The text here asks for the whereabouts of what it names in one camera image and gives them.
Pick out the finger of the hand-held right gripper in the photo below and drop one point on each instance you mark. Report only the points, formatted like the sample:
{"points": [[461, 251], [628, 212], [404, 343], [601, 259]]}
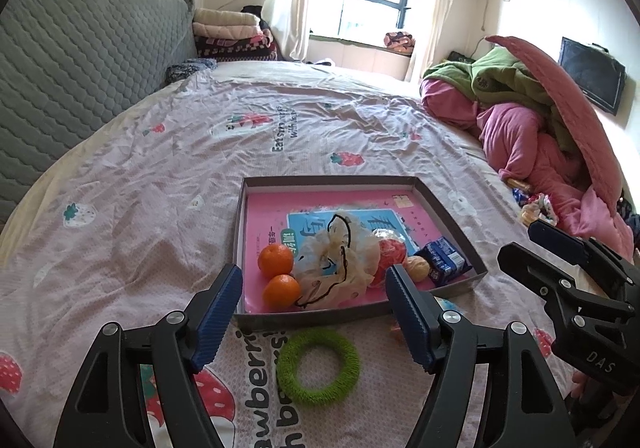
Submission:
{"points": [[560, 243], [530, 270]]}

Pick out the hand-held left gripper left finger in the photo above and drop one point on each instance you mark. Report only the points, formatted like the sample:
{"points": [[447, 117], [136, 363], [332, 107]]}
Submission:
{"points": [[220, 318]]}

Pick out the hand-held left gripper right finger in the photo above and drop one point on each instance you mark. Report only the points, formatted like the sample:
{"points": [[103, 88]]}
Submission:
{"points": [[410, 318]]}

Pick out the tan round fruit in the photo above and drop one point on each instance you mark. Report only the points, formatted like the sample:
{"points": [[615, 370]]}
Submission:
{"points": [[417, 269]]}

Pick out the red and white plastic bag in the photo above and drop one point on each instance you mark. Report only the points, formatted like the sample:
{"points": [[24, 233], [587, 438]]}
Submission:
{"points": [[392, 253]]}

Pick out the orange tangerine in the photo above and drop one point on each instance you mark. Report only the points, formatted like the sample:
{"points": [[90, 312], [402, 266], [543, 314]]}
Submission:
{"points": [[275, 259], [281, 290]]}

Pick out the grey cardboard box tray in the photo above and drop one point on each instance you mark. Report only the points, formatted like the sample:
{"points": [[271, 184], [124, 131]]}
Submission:
{"points": [[300, 320]]}

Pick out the yellow snack packet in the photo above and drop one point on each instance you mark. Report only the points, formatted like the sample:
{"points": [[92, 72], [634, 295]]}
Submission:
{"points": [[537, 210]]}

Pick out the blue white snack packet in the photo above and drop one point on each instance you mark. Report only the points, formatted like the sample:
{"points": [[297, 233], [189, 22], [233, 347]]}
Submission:
{"points": [[445, 258]]}

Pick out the small yellow packet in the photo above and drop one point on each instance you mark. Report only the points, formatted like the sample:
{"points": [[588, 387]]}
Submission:
{"points": [[520, 184]]}

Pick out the dark clothes pile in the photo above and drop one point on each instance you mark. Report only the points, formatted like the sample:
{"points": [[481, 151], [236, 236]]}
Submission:
{"points": [[630, 223]]}

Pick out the pink and blue book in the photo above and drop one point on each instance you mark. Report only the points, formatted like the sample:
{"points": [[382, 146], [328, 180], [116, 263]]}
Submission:
{"points": [[270, 218]]}

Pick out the pink quilt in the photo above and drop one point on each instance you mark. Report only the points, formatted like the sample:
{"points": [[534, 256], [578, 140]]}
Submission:
{"points": [[515, 133]]}

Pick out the black flat television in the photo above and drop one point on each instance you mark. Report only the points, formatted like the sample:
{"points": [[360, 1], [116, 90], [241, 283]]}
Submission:
{"points": [[592, 73]]}

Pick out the green blanket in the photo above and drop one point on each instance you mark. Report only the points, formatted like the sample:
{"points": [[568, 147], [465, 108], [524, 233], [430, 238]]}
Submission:
{"points": [[500, 76]]}

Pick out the dark patterned cloth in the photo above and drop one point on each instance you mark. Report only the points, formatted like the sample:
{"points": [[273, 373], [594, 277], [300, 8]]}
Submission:
{"points": [[189, 69]]}

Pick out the patterned bag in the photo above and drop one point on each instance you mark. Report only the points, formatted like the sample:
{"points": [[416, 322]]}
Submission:
{"points": [[399, 42]]}

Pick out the dark checkered folded blanket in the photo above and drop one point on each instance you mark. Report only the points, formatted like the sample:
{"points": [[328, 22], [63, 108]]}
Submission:
{"points": [[235, 50]]}

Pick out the pink folded blanket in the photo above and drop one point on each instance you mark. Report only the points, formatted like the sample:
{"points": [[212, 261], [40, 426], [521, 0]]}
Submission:
{"points": [[225, 31]]}

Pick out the grey quilted headboard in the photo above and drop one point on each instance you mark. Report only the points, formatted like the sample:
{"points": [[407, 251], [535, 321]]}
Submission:
{"points": [[85, 53]]}

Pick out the cream folded blanket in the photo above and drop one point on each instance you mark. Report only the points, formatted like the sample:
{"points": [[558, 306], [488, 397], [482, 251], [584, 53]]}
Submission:
{"points": [[222, 17]]}

